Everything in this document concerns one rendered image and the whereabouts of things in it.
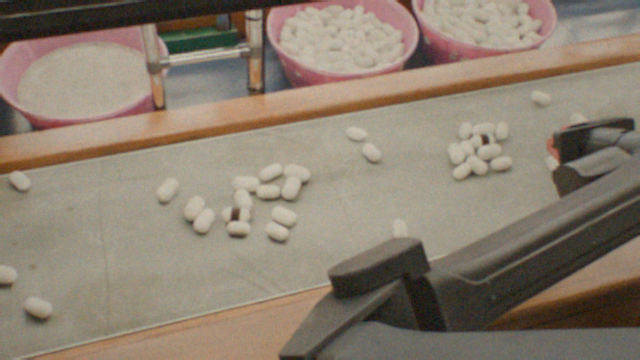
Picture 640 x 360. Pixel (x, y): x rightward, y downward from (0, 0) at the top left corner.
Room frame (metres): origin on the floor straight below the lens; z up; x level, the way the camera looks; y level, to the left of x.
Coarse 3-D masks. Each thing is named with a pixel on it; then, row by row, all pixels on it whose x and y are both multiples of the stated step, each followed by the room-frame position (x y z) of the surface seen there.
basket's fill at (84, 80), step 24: (72, 48) 0.95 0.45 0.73; (96, 48) 0.95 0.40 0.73; (120, 48) 0.96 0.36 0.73; (48, 72) 0.88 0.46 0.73; (72, 72) 0.88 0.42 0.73; (96, 72) 0.88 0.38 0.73; (120, 72) 0.88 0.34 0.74; (144, 72) 0.89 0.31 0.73; (24, 96) 0.81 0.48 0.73; (48, 96) 0.81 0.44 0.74; (72, 96) 0.82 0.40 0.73; (96, 96) 0.83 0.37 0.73; (120, 96) 0.83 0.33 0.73
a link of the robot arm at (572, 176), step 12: (588, 156) 0.50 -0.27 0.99; (600, 156) 0.50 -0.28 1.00; (612, 156) 0.50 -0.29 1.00; (624, 156) 0.50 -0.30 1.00; (564, 168) 0.49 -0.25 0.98; (576, 168) 0.48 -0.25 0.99; (588, 168) 0.48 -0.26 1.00; (600, 168) 0.48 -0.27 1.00; (612, 168) 0.47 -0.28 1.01; (564, 180) 0.49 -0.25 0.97; (576, 180) 0.48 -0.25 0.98; (588, 180) 0.46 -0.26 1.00; (564, 192) 0.49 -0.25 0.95
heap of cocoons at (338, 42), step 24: (288, 24) 1.06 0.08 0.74; (312, 24) 1.06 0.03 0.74; (336, 24) 1.07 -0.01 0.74; (360, 24) 1.07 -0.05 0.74; (384, 24) 1.08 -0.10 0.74; (288, 48) 0.98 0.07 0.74; (312, 48) 0.98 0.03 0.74; (336, 48) 1.00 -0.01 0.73; (360, 48) 1.00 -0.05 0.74; (384, 48) 1.01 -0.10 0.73
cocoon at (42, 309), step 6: (30, 300) 0.42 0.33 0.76; (36, 300) 0.43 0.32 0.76; (42, 300) 0.43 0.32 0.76; (30, 306) 0.42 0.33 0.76; (36, 306) 0.42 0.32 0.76; (42, 306) 0.42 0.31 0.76; (48, 306) 0.42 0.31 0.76; (30, 312) 0.41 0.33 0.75; (36, 312) 0.41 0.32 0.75; (42, 312) 0.41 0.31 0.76; (48, 312) 0.41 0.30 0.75
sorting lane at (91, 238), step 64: (320, 128) 0.78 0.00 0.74; (384, 128) 0.80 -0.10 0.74; (448, 128) 0.81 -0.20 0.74; (512, 128) 0.82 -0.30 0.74; (0, 192) 0.60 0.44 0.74; (64, 192) 0.61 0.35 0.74; (128, 192) 0.62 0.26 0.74; (192, 192) 0.63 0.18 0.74; (256, 192) 0.64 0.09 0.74; (320, 192) 0.65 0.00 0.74; (384, 192) 0.66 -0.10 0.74; (448, 192) 0.67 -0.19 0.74; (512, 192) 0.68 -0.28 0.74; (0, 256) 0.50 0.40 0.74; (64, 256) 0.50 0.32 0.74; (128, 256) 0.51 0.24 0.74; (192, 256) 0.52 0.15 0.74; (256, 256) 0.53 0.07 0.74; (320, 256) 0.54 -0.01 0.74; (0, 320) 0.41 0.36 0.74; (64, 320) 0.41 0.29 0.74; (128, 320) 0.42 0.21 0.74
